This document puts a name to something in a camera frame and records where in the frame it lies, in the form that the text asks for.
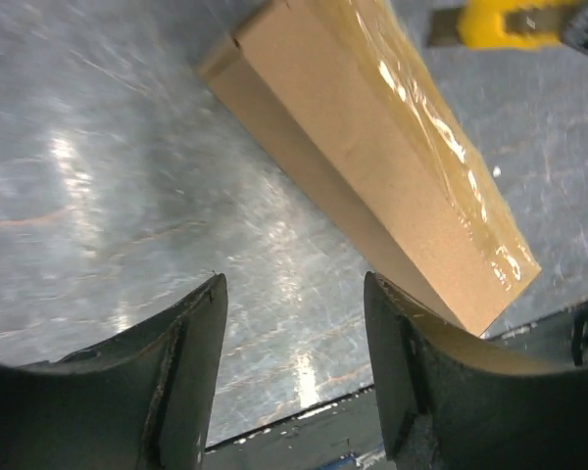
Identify brown cardboard express box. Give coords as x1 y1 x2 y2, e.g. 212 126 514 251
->
199 1 540 335

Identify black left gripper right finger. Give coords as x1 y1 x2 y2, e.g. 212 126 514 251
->
365 273 588 469

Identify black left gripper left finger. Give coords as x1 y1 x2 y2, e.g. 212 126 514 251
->
0 274 227 469

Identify yellow utility knife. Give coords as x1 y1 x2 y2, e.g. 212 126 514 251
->
425 0 585 50

